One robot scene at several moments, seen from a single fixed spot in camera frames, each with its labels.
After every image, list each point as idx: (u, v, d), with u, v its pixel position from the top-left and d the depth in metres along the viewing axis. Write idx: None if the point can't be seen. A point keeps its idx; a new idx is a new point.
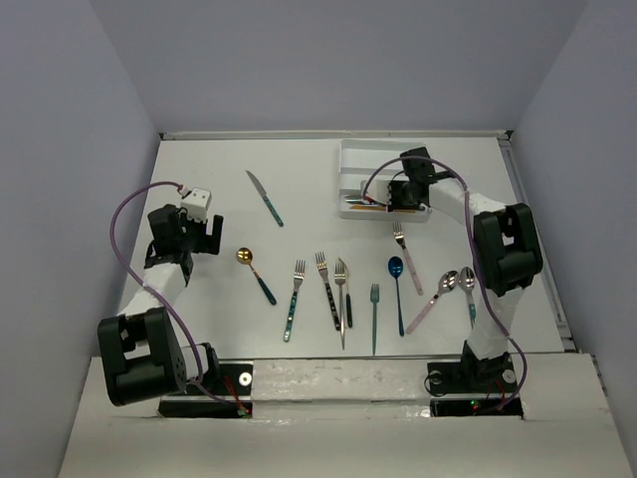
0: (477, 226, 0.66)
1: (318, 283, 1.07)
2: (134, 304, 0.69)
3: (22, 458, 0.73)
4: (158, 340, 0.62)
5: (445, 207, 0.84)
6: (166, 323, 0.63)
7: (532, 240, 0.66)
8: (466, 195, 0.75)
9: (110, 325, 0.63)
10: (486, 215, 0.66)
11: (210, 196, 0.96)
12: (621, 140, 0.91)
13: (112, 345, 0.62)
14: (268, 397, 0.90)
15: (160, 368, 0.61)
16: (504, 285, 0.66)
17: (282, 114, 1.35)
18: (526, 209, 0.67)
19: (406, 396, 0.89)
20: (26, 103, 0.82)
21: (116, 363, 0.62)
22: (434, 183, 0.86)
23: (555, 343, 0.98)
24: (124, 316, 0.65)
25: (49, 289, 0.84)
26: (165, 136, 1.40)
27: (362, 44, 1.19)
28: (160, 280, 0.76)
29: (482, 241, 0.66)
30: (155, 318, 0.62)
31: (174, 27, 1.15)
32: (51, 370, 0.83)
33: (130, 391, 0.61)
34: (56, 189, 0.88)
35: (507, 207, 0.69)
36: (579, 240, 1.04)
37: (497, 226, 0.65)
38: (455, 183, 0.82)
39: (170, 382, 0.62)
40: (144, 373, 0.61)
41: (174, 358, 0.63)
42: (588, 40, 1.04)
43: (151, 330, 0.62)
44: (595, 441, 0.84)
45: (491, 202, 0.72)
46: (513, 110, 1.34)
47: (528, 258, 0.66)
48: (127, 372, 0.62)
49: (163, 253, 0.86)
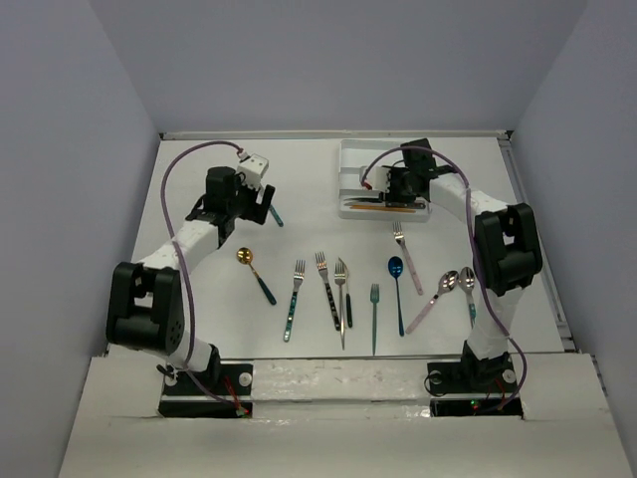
0: (479, 227, 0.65)
1: (318, 283, 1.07)
2: (157, 258, 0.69)
3: (22, 458, 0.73)
4: (161, 300, 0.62)
5: (446, 203, 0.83)
6: (174, 286, 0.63)
7: (533, 241, 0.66)
8: (468, 192, 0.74)
9: (127, 267, 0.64)
10: (488, 215, 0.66)
11: (267, 164, 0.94)
12: (621, 140, 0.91)
13: (121, 290, 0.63)
14: (268, 397, 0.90)
15: (155, 327, 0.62)
16: (503, 285, 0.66)
17: (282, 114, 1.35)
18: (528, 210, 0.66)
19: (406, 397, 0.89)
20: (26, 104, 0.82)
21: (120, 306, 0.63)
22: (435, 178, 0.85)
23: (555, 343, 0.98)
24: (143, 265, 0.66)
25: (49, 289, 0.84)
26: (165, 136, 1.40)
27: (362, 44, 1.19)
28: (190, 239, 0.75)
29: (483, 241, 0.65)
30: (165, 279, 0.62)
31: (174, 27, 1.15)
32: (51, 370, 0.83)
33: (125, 337, 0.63)
34: (55, 189, 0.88)
35: (508, 207, 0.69)
36: (579, 240, 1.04)
37: (498, 226, 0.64)
38: (456, 179, 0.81)
39: (161, 344, 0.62)
40: (141, 325, 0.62)
41: (171, 322, 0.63)
42: (588, 40, 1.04)
43: (159, 289, 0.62)
44: (595, 442, 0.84)
45: (494, 200, 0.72)
46: (513, 110, 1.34)
47: (529, 258, 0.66)
48: (127, 318, 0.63)
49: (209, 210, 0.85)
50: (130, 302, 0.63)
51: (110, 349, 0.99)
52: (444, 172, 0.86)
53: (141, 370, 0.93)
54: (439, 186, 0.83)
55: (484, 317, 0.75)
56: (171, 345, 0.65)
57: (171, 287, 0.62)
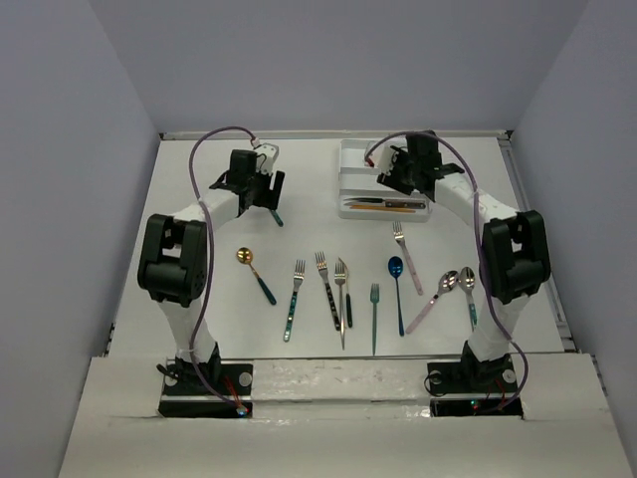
0: (487, 235, 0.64)
1: (318, 283, 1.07)
2: (186, 213, 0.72)
3: (21, 458, 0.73)
4: (190, 248, 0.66)
5: (451, 204, 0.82)
6: (202, 236, 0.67)
7: (541, 250, 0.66)
8: (476, 196, 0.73)
9: (160, 217, 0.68)
10: (497, 223, 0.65)
11: (278, 149, 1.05)
12: (621, 140, 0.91)
13: (154, 237, 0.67)
14: (268, 397, 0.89)
15: (182, 272, 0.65)
16: (511, 295, 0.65)
17: (282, 114, 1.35)
18: (536, 218, 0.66)
19: (406, 397, 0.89)
20: (26, 104, 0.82)
21: (151, 252, 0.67)
22: (442, 178, 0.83)
23: (555, 344, 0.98)
24: (173, 217, 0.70)
25: (49, 289, 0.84)
26: (165, 136, 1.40)
27: (362, 44, 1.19)
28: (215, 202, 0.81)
29: (492, 249, 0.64)
30: (194, 229, 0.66)
31: (174, 27, 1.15)
32: (52, 370, 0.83)
33: (154, 281, 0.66)
34: (55, 189, 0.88)
35: (517, 214, 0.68)
36: (579, 239, 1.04)
37: (508, 234, 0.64)
38: (463, 181, 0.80)
39: (187, 289, 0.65)
40: (169, 270, 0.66)
41: (197, 269, 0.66)
42: (589, 40, 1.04)
43: (189, 237, 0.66)
44: (595, 441, 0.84)
45: (503, 207, 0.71)
46: (513, 110, 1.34)
47: (536, 267, 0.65)
48: (157, 263, 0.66)
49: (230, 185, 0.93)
50: (160, 249, 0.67)
51: (110, 349, 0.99)
52: (450, 172, 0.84)
53: (141, 370, 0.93)
54: (445, 187, 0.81)
55: (487, 320, 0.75)
56: (195, 293, 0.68)
57: (201, 236, 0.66)
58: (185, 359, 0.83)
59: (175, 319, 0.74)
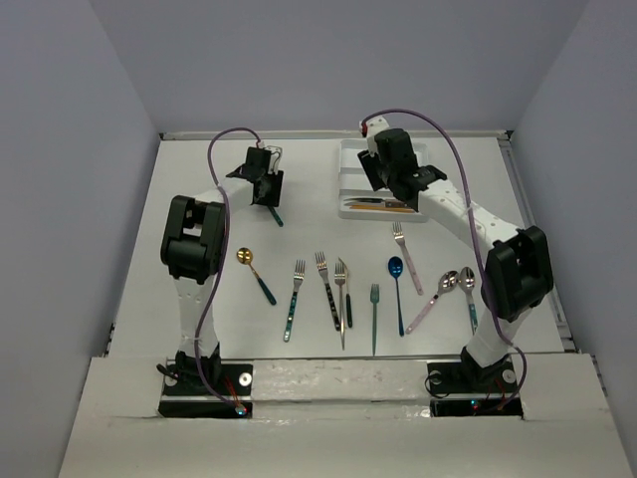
0: (493, 262, 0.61)
1: (318, 284, 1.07)
2: (206, 194, 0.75)
3: (22, 459, 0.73)
4: (210, 226, 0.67)
5: (439, 217, 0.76)
6: (222, 216, 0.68)
7: (544, 266, 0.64)
8: (470, 213, 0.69)
9: (186, 197, 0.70)
10: (501, 248, 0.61)
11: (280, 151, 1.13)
12: (621, 140, 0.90)
13: (177, 215, 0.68)
14: (268, 397, 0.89)
15: (204, 247, 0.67)
16: (516, 314, 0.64)
17: (282, 114, 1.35)
18: (538, 234, 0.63)
19: (406, 397, 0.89)
20: (26, 105, 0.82)
21: (174, 230, 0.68)
22: (424, 189, 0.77)
23: (555, 343, 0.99)
24: (195, 199, 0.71)
25: (48, 289, 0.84)
26: (165, 136, 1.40)
27: (363, 43, 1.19)
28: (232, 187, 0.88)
29: (498, 276, 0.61)
30: (215, 209, 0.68)
31: (174, 27, 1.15)
32: (52, 370, 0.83)
33: (176, 255, 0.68)
34: (54, 189, 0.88)
35: (518, 231, 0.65)
36: (579, 239, 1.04)
37: (514, 259, 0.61)
38: (449, 191, 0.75)
39: (206, 265, 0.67)
40: (191, 246, 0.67)
41: (217, 247, 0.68)
42: (588, 40, 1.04)
43: (210, 217, 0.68)
44: (595, 441, 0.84)
45: (501, 223, 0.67)
46: (513, 110, 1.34)
47: (539, 283, 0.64)
48: (180, 240, 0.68)
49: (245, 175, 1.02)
50: (182, 227, 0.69)
51: (110, 350, 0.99)
52: (433, 182, 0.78)
53: (141, 370, 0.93)
54: (432, 200, 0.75)
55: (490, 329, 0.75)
56: (212, 269, 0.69)
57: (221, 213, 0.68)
58: (187, 355, 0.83)
59: (187, 299, 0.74)
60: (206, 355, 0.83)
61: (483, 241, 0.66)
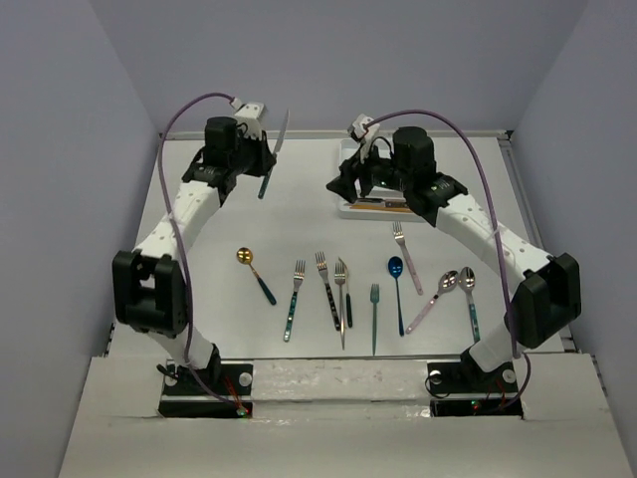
0: (525, 293, 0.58)
1: (318, 283, 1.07)
2: (155, 242, 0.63)
3: (23, 459, 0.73)
4: (163, 291, 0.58)
5: (457, 233, 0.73)
6: (174, 279, 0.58)
7: (575, 295, 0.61)
8: (498, 237, 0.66)
9: (130, 255, 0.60)
10: (534, 279, 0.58)
11: (262, 108, 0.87)
12: (620, 140, 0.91)
13: (123, 280, 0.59)
14: (268, 397, 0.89)
15: (161, 314, 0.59)
16: (541, 342, 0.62)
17: (282, 113, 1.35)
18: (571, 263, 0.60)
19: (406, 397, 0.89)
20: (26, 103, 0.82)
21: (124, 295, 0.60)
22: (445, 206, 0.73)
23: (555, 343, 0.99)
24: (140, 253, 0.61)
25: (49, 289, 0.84)
26: (165, 135, 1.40)
27: (363, 43, 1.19)
28: (186, 211, 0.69)
29: (528, 307, 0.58)
30: (162, 274, 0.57)
31: (174, 26, 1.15)
32: (53, 371, 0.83)
33: (135, 320, 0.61)
34: (55, 189, 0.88)
35: (548, 259, 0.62)
36: (580, 239, 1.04)
37: (546, 291, 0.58)
38: (472, 208, 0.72)
39: (169, 331, 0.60)
40: (148, 310, 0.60)
41: (176, 310, 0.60)
42: (588, 40, 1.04)
43: (158, 284, 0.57)
44: (596, 441, 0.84)
45: (530, 248, 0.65)
46: (513, 110, 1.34)
47: (568, 312, 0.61)
48: (134, 306, 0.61)
49: (206, 164, 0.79)
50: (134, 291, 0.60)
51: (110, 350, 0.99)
52: (455, 196, 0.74)
53: (140, 370, 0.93)
54: (453, 217, 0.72)
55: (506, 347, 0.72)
56: (177, 330, 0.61)
57: (170, 275, 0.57)
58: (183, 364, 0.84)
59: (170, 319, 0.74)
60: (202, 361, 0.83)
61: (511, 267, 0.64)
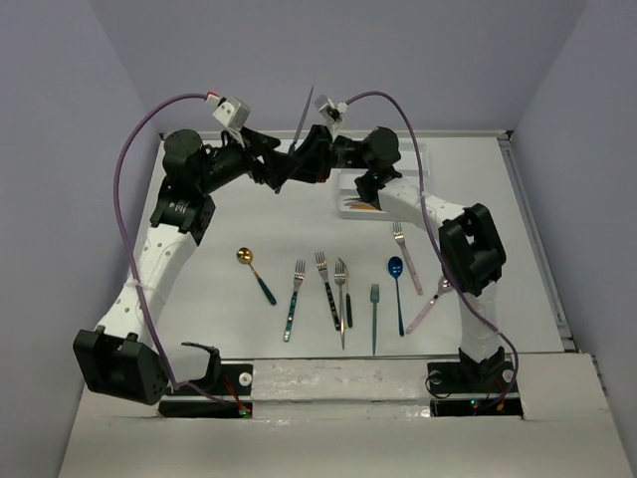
0: (444, 238, 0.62)
1: (318, 283, 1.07)
2: (118, 315, 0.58)
3: (25, 459, 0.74)
4: (131, 372, 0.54)
5: (396, 211, 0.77)
6: (141, 363, 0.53)
7: (495, 238, 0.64)
8: (422, 201, 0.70)
9: (91, 338, 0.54)
10: (449, 224, 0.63)
11: (242, 109, 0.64)
12: (619, 138, 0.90)
13: (89, 361, 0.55)
14: (268, 397, 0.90)
15: (135, 388, 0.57)
16: (477, 286, 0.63)
17: (282, 112, 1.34)
18: (484, 211, 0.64)
19: (406, 396, 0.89)
20: (27, 102, 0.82)
21: (93, 373, 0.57)
22: (382, 187, 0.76)
23: (555, 343, 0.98)
24: (104, 334, 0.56)
25: (49, 290, 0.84)
26: (165, 136, 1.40)
27: (363, 44, 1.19)
28: (153, 271, 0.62)
29: (450, 251, 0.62)
30: (126, 360, 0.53)
31: (174, 26, 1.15)
32: (53, 373, 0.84)
33: (110, 389, 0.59)
34: (54, 188, 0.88)
35: (465, 209, 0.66)
36: (580, 239, 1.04)
37: (462, 234, 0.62)
38: (404, 183, 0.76)
39: (147, 400, 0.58)
40: (119, 382, 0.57)
41: (149, 386, 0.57)
42: (588, 40, 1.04)
43: (126, 366, 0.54)
44: (595, 441, 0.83)
45: (450, 205, 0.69)
46: (514, 110, 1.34)
47: (493, 255, 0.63)
48: (106, 380, 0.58)
49: (174, 197, 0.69)
50: (101, 369, 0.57)
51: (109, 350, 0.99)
52: (389, 179, 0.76)
53: None
54: (388, 196, 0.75)
55: (467, 314, 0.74)
56: (154, 395, 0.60)
57: (136, 361, 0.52)
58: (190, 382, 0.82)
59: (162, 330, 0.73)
60: (201, 372, 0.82)
61: (435, 223, 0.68)
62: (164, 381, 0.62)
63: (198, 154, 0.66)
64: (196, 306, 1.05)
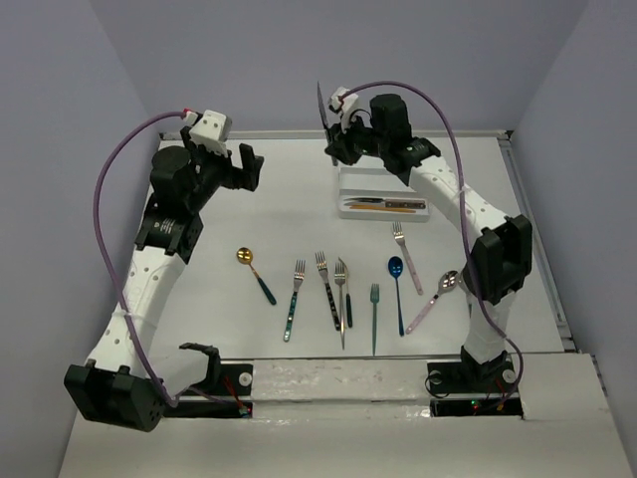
0: (479, 246, 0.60)
1: (318, 283, 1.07)
2: (109, 348, 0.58)
3: (23, 460, 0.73)
4: (124, 405, 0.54)
5: (430, 195, 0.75)
6: (135, 397, 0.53)
7: (528, 253, 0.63)
8: (462, 197, 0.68)
9: (81, 373, 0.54)
10: (490, 234, 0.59)
11: (226, 121, 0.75)
12: (620, 138, 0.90)
13: (82, 397, 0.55)
14: (268, 397, 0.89)
15: (130, 418, 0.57)
16: (496, 296, 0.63)
17: (282, 112, 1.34)
18: (526, 223, 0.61)
19: (406, 396, 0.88)
20: (26, 102, 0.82)
21: (87, 406, 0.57)
22: (418, 166, 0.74)
23: (554, 343, 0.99)
24: (95, 368, 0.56)
25: (47, 291, 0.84)
26: (165, 135, 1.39)
27: (363, 43, 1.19)
28: (140, 298, 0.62)
29: (482, 260, 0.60)
30: (119, 395, 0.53)
31: (173, 26, 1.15)
32: (52, 374, 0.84)
33: (105, 418, 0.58)
34: (53, 188, 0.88)
35: (506, 219, 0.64)
36: (580, 239, 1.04)
37: (500, 248, 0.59)
38: (445, 171, 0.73)
39: (144, 428, 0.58)
40: (113, 412, 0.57)
41: (145, 415, 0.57)
42: (589, 39, 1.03)
43: (120, 400, 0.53)
44: (595, 441, 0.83)
45: (491, 208, 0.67)
46: (513, 110, 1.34)
47: (520, 270, 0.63)
48: (100, 411, 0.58)
49: (160, 216, 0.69)
50: (94, 402, 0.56)
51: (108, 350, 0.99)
52: (427, 158, 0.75)
53: None
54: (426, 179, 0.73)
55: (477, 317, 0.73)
56: (151, 421, 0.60)
57: (129, 396, 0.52)
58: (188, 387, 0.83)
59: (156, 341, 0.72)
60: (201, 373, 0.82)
61: (472, 226, 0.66)
62: (161, 404, 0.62)
63: (187, 169, 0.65)
64: (196, 306, 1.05)
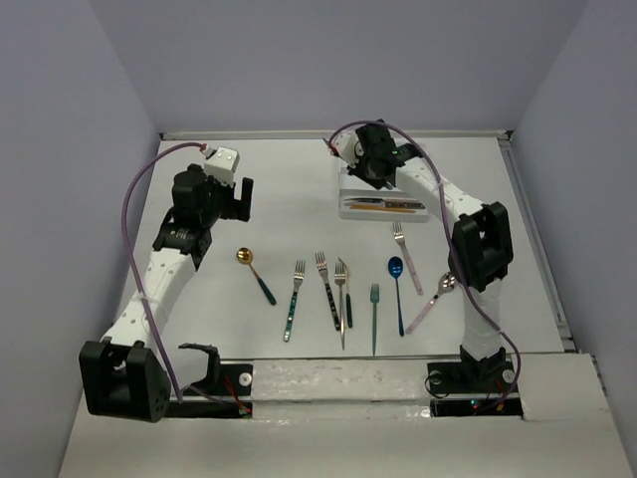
0: (458, 232, 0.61)
1: (318, 283, 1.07)
2: (124, 328, 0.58)
3: (24, 460, 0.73)
4: (135, 382, 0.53)
5: (413, 193, 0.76)
6: (147, 371, 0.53)
7: (506, 238, 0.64)
8: (441, 189, 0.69)
9: (97, 349, 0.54)
10: (466, 220, 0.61)
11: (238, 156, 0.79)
12: (619, 138, 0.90)
13: (94, 374, 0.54)
14: (268, 397, 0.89)
15: (137, 403, 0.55)
16: (480, 282, 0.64)
17: (281, 112, 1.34)
18: (501, 209, 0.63)
19: (406, 397, 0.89)
20: (26, 103, 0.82)
21: (95, 387, 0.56)
22: (400, 167, 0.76)
23: (555, 343, 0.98)
24: (109, 344, 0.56)
25: (48, 291, 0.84)
26: (165, 136, 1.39)
27: (362, 44, 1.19)
28: (158, 286, 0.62)
29: (462, 246, 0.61)
30: (133, 366, 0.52)
31: (173, 27, 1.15)
32: (53, 374, 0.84)
33: (109, 408, 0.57)
34: (54, 189, 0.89)
35: (483, 206, 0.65)
36: (580, 239, 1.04)
37: (477, 232, 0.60)
38: (425, 168, 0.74)
39: (149, 417, 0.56)
40: (121, 397, 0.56)
41: (153, 399, 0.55)
42: (588, 41, 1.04)
43: (132, 374, 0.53)
44: (595, 441, 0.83)
45: (468, 198, 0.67)
46: (513, 110, 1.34)
47: (501, 255, 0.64)
48: (106, 397, 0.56)
49: (176, 227, 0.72)
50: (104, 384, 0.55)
51: None
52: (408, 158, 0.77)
53: None
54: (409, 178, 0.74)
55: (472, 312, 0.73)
56: (156, 412, 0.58)
57: (143, 367, 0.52)
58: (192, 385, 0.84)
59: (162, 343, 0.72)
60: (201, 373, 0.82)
61: (451, 216, 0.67)
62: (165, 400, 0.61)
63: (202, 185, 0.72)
64: (196, 306, 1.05)
